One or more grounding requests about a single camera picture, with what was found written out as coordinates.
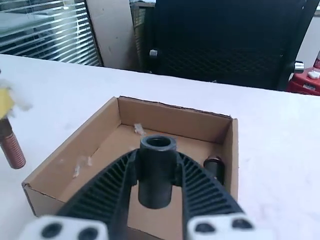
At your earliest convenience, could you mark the cardboard box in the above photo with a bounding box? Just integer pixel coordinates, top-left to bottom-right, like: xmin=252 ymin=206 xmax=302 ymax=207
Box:
xmin=21 ymin=95 xmax=239 ymax=240

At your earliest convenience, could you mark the assembled bolt and sleeve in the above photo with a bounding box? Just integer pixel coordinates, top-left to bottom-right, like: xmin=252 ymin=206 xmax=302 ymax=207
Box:
xmin=202 ymin=154 xmax=225 ymax=186

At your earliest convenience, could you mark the cardboard sheet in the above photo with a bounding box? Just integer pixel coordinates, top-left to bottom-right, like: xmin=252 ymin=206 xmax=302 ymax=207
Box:
xmin=85 ymin=0 xmax=139 ymax=70

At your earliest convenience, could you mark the copper bolt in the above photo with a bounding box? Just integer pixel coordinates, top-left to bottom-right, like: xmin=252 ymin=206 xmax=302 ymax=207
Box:
xmin=0 ymin=117 xmax=27 ymax=170

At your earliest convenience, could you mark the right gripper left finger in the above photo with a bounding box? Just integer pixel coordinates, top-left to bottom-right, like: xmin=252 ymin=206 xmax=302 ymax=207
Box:
xmin=17 ymin=147 xmax=139 ymax=240

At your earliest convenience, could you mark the black threaded sleeve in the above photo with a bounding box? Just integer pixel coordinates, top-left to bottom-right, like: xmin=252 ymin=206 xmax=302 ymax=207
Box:
xmin=137 ymin=134 xmax=178 ymax=209

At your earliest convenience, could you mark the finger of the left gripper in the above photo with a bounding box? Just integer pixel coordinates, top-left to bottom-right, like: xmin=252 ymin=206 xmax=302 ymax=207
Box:
xmin=0 ymin=79 xmax=34 ymax=121

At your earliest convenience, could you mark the red box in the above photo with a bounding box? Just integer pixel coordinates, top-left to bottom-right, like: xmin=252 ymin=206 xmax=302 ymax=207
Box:
xmin=286 ymin=49 xmax=320 ymax=97

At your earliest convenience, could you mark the black mesh office chair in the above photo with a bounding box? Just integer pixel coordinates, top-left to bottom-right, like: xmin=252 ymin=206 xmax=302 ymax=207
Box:
xmin=144 ymin=0 xmax=319 ymax=91

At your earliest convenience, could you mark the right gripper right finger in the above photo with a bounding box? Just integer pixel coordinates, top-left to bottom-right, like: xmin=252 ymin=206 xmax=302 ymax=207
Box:
xmin=171 ymin=150 xmax=278 ymax=240

